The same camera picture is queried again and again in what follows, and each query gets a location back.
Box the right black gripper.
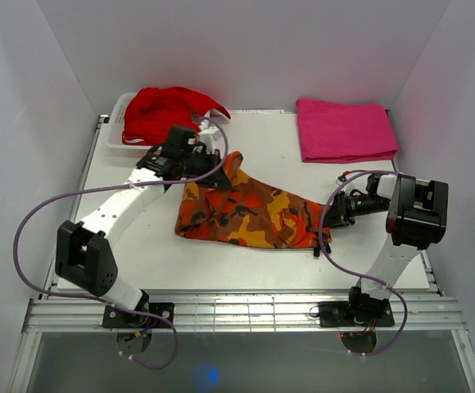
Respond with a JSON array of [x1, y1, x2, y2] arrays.
[[318, 190, 388, 228]]

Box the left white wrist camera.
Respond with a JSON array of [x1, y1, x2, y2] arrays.
[[198, 126, 224, 151]]

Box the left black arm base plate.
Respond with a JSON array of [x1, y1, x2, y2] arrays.
[[101, 302, 175, 329]]

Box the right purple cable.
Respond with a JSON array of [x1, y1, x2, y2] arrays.
[[302, 169, 409, 358]]

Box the orange camouflage trousers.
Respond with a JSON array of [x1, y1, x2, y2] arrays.
[[174, 151, 331, 256]]

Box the white plastic basket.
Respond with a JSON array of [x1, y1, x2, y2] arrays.
[[106, 93, 215, 154]]

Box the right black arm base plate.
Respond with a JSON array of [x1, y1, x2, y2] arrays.
[[309, 300, 395, 328]]

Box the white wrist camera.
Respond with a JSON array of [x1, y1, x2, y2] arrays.
[[198, 126, 224, 151], [336, 171, 350, 185]]

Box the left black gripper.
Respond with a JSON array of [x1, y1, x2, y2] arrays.
[[179, 149, 231, 188]]

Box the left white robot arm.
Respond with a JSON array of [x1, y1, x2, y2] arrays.
[[55, 118, 231, 327]]

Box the pink folded trousers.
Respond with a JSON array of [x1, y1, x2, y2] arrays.
[[296, 98, 398, 164]]

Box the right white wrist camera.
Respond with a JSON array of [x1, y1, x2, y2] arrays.
[[336, 171, 350, 185]]

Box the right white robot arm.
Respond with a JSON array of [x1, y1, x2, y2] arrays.
[[317, 170, 449, 329]]

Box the red garment in basket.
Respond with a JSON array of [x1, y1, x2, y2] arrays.
[[121, 87, 231, 146]]

